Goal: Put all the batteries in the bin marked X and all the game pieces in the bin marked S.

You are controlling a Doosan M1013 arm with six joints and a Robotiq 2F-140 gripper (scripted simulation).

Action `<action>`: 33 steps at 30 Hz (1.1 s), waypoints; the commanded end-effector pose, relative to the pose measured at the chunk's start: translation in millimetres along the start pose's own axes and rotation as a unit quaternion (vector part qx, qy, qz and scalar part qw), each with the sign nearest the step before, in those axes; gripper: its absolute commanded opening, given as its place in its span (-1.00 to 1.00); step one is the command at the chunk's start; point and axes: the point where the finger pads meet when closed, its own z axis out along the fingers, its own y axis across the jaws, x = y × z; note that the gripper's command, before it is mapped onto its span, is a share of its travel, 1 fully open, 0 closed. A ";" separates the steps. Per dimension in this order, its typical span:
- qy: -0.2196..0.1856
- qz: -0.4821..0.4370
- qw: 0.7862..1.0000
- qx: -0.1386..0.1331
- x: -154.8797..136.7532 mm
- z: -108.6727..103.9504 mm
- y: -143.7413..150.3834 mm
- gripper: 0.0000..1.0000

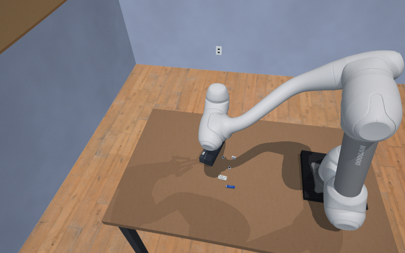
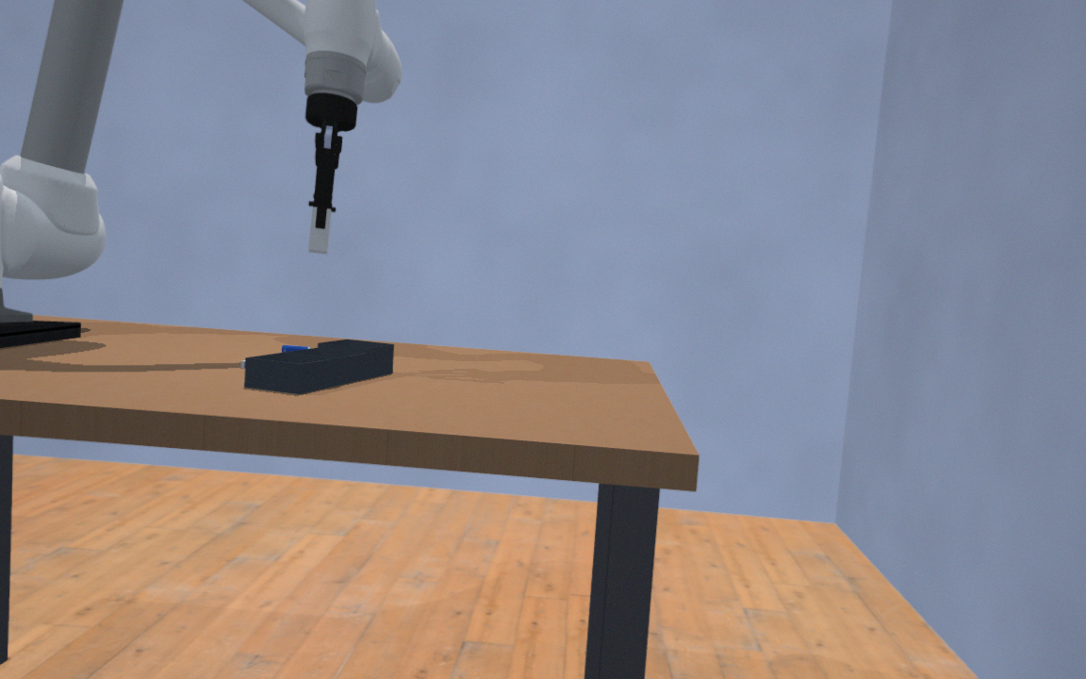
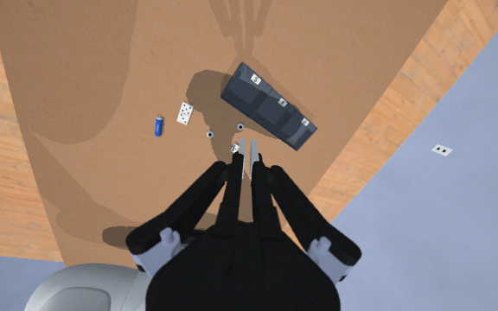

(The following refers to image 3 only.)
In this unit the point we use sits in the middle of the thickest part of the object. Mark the dark grey rack of bins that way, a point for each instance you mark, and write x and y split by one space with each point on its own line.
274 113

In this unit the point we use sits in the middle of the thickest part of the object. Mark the blue aa battery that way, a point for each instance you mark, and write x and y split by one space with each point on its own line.
159 125

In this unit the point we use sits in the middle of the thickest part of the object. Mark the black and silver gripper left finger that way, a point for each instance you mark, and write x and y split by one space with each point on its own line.
155 242

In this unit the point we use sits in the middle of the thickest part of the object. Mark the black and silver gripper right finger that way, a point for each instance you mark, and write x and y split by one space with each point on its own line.
330 249

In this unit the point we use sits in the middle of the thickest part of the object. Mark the white domino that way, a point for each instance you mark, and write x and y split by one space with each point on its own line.
185 113

